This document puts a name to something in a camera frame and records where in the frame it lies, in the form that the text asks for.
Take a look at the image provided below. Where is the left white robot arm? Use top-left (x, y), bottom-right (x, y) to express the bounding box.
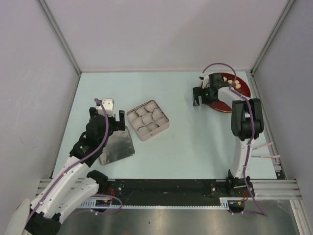
top-left (25, 106), bottom-right (125, 235)

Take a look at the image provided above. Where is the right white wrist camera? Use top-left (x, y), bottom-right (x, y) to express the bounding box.
top-left (199, 73), bottom-right (210, 89)

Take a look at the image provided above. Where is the pink chocolate tin box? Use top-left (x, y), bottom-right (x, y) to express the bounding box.
top-left (127, 100), bottom-right (170, 141)

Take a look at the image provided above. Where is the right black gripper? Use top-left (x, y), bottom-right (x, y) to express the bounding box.
top-left (192, 85), bottom-right (218, 106)

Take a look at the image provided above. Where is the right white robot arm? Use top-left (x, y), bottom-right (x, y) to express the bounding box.
top-left (193, 73), bottom-right (264, 197)

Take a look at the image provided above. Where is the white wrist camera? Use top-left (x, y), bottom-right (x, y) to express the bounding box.
top-left (98, 98), bottom-right (114, 117)
top-left (199, 73), bottom-right (210, 89)

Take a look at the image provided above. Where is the white slotted cable duct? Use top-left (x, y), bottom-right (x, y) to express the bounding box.
top-left (78, 197), bottom-right (244, 210)

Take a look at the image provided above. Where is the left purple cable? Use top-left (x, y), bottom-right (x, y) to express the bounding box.
top-left (24, 97), bottom-right (123, 231)

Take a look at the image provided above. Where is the silver tin lid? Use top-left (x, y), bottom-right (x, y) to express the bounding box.
top-left (99, 126), bottom-right (135, 165)

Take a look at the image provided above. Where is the red round plate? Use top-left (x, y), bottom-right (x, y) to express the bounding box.
top-left (199, 72), bottom-right (251, 113)

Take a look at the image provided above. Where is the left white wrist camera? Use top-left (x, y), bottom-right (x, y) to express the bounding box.
top-left (98, 98), bottom-right (114, 117)

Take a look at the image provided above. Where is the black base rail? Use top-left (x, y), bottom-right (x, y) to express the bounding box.
top-left (99, 179), bottom-right (255, 207)

